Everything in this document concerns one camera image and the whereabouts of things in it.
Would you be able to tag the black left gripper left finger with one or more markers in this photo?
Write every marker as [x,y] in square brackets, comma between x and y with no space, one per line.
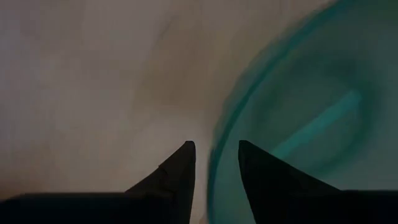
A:
[177,186]

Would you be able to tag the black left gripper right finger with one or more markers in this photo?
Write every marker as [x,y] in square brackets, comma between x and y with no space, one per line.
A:
[270,193]

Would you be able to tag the blue bowl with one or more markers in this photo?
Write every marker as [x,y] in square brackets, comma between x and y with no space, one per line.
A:
[311,93]

